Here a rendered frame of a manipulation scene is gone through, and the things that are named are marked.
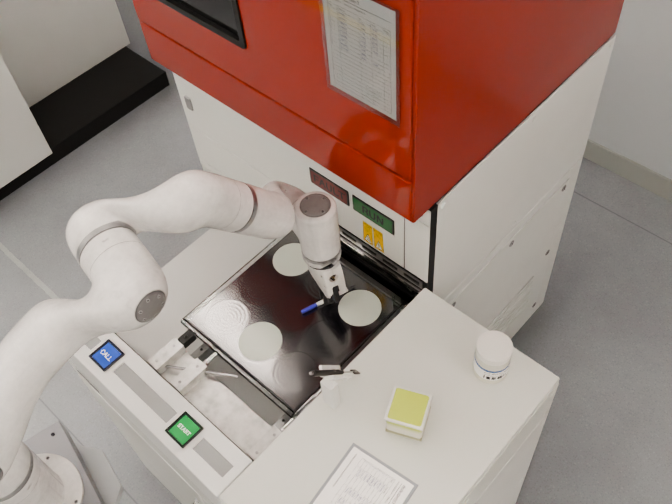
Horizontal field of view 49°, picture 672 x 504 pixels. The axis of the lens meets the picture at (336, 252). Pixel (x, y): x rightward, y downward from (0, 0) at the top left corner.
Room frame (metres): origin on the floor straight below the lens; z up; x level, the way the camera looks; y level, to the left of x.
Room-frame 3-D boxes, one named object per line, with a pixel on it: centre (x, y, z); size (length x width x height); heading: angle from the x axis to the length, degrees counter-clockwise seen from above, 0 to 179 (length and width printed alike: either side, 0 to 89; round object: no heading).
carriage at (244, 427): (0.75, 0.30, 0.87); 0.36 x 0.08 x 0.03; 42
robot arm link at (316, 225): (0.96, 0.03, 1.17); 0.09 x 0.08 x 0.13; 36
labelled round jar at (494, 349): (0.70, -0.28, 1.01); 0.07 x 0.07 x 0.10
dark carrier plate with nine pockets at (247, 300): (0.94, 0.11, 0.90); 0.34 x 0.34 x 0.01; 42
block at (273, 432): (0.62, 0.19, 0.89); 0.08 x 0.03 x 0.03; 132
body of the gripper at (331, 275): (0.96, 0.03, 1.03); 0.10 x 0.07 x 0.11; 24
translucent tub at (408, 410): (0.61, -0.10, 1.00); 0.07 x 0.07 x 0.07; 66
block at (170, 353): (0.86, 0.40, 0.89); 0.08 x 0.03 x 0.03; 132
